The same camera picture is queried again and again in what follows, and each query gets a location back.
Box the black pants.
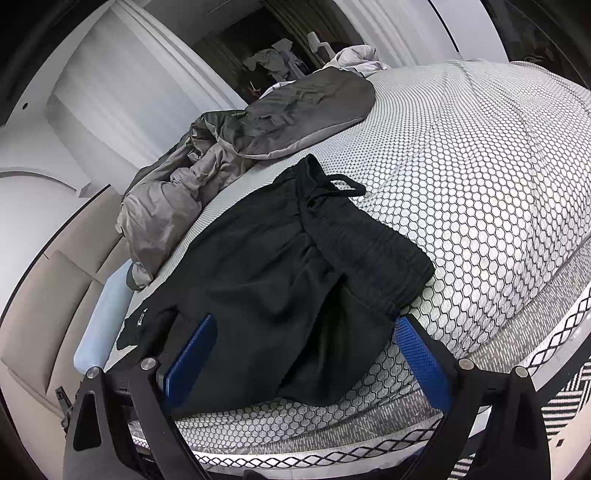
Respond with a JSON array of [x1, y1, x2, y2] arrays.
[[117, 156, 435, 418]]

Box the patterned floor rug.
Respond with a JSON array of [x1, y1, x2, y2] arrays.
[[445, 373, 591, 480]]

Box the light blue pillow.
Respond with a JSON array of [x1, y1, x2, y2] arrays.
[[73, 260, 133, 375]]

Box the beige upholstered headboard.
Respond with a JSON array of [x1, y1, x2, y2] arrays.
[[1, 187, 128, 479]]

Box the dark grey pillow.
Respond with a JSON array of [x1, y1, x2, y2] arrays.
[[126, 263, 144, 291]]

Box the grey duvet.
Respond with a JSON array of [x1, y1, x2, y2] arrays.
[[116, 67, 376, 288]]

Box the white sheer curtain left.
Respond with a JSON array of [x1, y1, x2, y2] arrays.
[[45, 0, 249, 158]]

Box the white sheer curtain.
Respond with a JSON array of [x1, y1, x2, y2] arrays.
[[45, 0, 249, 158], [335, 0, 461, 67]]

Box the clothes pile on rack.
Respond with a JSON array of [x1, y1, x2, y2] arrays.
[[243, 38, 307, 82]]

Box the white crumpled bedding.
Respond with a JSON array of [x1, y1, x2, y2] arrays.
[[325, 44, 391, 78]]

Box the white wardrobe door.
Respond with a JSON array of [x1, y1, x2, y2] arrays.
[[431, 0, 509, 63]]

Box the white sheer curtain right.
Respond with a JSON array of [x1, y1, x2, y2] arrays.
[[335, 0, 461, 67]]

